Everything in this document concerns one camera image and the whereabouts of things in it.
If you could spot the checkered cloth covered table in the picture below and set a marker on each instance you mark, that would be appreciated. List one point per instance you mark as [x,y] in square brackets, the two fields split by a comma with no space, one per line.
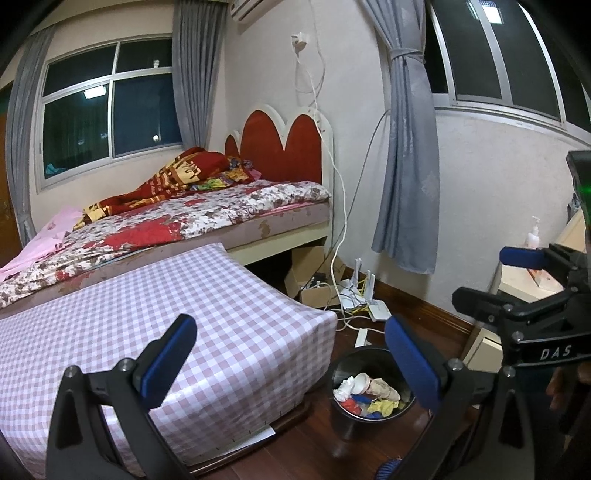
[161,295]

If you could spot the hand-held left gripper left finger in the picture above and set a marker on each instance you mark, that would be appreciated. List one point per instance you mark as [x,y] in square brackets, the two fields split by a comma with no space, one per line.
[168,360]

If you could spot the floral bed sheet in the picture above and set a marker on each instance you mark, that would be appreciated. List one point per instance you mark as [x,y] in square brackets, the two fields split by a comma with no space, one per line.
[207,207]

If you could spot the cream bed red headboard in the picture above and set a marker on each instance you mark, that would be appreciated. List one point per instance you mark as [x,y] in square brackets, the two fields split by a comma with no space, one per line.
[272,138]

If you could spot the white router with antennas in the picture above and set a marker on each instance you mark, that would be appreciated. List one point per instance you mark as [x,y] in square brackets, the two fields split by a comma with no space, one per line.
[351,290]

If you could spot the beige cloth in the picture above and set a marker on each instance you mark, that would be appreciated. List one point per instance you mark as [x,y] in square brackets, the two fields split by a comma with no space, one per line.
[383,388]

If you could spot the wooden door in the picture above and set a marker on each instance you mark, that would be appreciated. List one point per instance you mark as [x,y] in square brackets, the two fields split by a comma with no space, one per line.
[3,194]

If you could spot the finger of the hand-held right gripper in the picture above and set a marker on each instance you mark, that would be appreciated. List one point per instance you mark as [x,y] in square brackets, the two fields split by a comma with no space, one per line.
[521,257]
[480,302]

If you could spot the white pump bottle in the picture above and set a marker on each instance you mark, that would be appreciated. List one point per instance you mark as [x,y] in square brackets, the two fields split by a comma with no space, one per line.
[532,240]

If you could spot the red plastic bag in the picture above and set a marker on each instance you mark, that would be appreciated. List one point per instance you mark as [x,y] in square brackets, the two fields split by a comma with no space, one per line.
[352,406]

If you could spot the pink mattress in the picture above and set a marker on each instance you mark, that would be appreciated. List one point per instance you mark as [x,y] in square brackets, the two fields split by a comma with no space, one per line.
[300,214]

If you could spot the blue ribbed object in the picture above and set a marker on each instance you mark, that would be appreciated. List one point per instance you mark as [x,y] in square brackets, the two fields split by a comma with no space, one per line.
[385,470]

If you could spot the yellow towel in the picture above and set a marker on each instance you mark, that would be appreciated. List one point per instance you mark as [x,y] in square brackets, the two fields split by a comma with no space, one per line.
[383,407]

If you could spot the black power adapter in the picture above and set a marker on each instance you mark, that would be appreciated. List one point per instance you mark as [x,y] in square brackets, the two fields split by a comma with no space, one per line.
[319,279]

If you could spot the colourful printed pillow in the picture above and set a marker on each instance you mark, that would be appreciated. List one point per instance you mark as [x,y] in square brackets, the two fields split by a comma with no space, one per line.
[231,177]

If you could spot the white flat modem box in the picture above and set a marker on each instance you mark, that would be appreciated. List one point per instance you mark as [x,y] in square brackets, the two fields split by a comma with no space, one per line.
[379,310]

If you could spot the red printed blanket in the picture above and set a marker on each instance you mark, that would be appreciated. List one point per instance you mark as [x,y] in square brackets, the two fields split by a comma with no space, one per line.
[184,170]

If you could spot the white air conditioner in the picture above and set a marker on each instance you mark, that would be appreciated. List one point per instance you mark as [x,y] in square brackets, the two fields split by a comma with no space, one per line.
[249,8]

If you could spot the dark blue towel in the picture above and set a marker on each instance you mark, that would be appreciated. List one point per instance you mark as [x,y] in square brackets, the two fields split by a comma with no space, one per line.
[375,414]

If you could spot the grey framed window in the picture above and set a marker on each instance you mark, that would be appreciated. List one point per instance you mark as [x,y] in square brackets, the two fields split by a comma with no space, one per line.
[466,50]

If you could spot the black trash bin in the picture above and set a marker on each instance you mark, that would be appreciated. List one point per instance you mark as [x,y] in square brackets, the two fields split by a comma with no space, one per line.
[355,364]

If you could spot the white framed window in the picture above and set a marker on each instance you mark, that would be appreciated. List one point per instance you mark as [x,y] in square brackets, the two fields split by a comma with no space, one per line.
[83,129]

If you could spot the white orange packet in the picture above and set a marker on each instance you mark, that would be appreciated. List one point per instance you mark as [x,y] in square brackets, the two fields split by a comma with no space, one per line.
[542,277]

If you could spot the pink cloth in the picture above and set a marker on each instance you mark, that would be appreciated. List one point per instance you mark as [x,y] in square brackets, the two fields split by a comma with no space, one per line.
[41,240]

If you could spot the cream bedside cabinet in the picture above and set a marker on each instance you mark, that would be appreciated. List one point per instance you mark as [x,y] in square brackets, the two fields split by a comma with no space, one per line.
[482,348]

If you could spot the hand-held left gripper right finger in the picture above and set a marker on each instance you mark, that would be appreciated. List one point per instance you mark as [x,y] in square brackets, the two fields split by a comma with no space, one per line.
[413,364]

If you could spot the person's right hand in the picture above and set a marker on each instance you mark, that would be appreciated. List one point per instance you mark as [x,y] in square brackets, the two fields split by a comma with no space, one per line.
[561,390]

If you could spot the tied grey curtain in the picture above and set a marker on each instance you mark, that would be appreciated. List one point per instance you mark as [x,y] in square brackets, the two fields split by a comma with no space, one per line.
[411,184]

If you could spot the cardboard box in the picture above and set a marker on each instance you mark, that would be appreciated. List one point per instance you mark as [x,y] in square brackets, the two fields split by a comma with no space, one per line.
[314,295]

